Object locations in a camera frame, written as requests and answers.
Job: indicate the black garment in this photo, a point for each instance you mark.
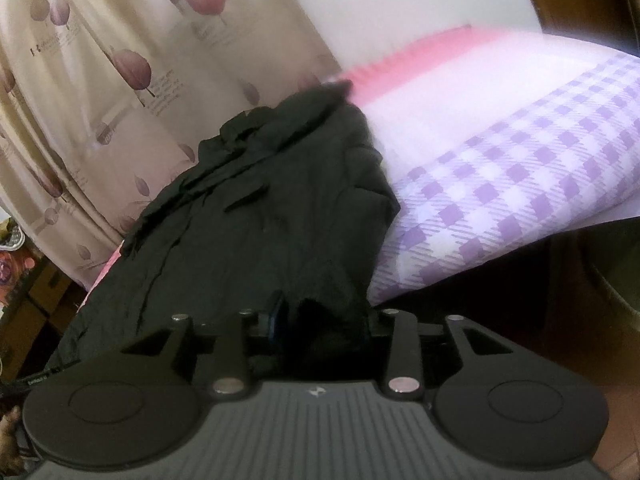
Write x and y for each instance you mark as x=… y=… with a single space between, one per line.
x=285 y=213

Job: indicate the pink purple checked bed sheet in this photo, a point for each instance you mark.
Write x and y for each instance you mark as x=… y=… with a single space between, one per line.
x=491 y=140

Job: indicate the olive cloth with white band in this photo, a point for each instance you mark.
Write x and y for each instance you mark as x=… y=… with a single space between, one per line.
x=12 y=237

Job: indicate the beige leaf pattern curtain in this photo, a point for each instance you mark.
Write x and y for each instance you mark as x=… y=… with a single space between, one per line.
x=104 y=102

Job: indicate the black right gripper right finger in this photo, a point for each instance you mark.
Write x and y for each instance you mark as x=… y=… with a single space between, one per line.
x=493 y=399

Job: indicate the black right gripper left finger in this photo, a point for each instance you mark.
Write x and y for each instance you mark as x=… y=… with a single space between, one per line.
x=141 y=401

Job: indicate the brown wooden drawer desk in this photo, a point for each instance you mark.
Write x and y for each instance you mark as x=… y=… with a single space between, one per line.
x=41 y=307

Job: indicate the pink bag on desk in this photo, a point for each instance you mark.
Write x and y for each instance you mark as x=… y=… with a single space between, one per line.
x=13 y=267

